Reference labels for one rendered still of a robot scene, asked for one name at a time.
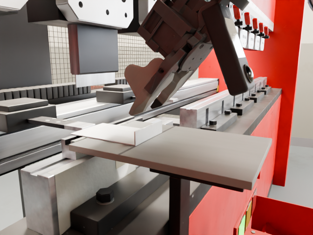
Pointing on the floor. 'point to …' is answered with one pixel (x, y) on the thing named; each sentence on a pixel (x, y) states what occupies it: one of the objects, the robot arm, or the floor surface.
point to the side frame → (274, 72)
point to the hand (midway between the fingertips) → (149, 108)
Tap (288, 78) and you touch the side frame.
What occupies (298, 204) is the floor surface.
